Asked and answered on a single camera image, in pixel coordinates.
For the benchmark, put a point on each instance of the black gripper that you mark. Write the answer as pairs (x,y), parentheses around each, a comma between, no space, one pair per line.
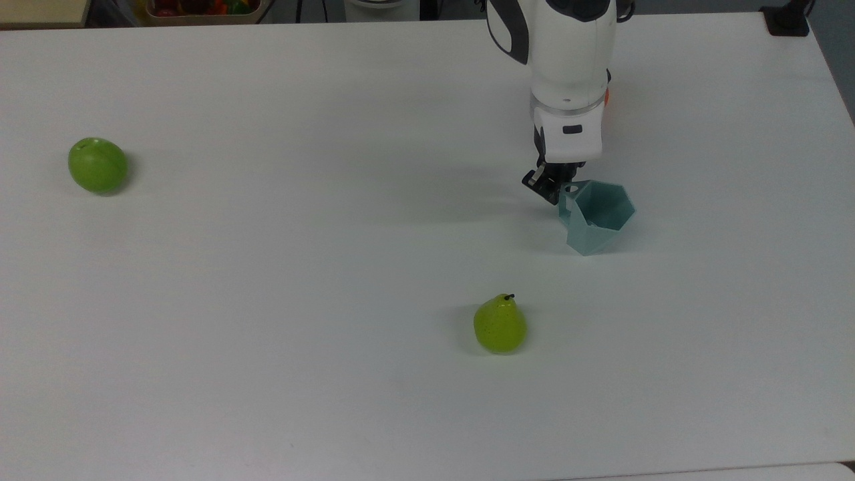
(564,168)

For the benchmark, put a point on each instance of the light blue hexagonal mug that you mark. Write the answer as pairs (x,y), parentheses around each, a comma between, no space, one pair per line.
(598,217)

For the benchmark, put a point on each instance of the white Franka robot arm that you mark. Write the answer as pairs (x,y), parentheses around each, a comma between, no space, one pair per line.
(568,60)

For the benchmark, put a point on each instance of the green pear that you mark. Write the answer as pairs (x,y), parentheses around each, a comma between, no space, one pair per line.
(499,327)

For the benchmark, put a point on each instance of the basket of toy fruit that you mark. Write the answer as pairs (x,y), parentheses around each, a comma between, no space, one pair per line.
(200,10)

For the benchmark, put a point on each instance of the green apple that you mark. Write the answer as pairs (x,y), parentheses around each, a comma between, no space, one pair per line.
(97,166)

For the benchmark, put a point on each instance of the wooden box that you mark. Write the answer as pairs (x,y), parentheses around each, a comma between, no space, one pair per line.
(40,12)

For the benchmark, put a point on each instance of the black clamp mount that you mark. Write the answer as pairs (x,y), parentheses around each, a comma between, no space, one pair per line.
(788,19)

